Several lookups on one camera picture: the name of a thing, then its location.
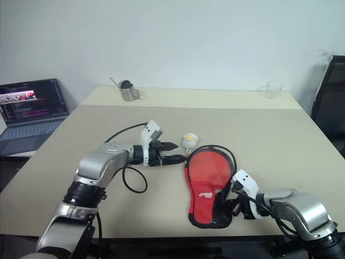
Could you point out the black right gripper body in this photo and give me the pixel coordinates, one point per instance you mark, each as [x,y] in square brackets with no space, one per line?
[242,205]

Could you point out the clear glass cup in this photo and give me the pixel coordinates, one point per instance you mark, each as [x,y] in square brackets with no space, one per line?
[269,91]

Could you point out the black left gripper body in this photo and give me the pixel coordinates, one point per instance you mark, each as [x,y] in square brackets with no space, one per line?
[156,156]

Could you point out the steel milk pitcher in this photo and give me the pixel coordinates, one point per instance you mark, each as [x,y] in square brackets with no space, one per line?
[129,94]

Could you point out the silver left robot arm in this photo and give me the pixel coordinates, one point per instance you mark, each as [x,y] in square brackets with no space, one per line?
[94,164]

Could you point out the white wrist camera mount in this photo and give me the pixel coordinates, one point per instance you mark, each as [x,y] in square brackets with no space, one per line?
[149,129]
[248,183]

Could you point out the open grey laptop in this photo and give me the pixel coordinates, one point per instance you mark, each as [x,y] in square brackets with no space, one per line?
[27,132]

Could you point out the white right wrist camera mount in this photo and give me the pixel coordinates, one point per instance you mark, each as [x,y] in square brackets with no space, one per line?
[248,183]

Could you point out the black table frame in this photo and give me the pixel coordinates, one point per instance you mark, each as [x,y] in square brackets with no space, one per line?
[277,248]

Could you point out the black red paddle case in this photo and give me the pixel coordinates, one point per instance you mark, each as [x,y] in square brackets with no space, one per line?
[200,199]

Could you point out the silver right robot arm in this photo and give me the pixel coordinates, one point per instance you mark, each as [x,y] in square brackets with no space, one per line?
[304,210]

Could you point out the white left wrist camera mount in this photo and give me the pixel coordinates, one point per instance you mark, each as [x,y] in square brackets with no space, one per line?
[149,129]

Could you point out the black office chair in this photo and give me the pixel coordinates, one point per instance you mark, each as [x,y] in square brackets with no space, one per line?
[334,94]

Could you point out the black heart-shaped lid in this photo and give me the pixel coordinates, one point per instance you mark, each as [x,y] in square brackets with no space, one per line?
[126,84]

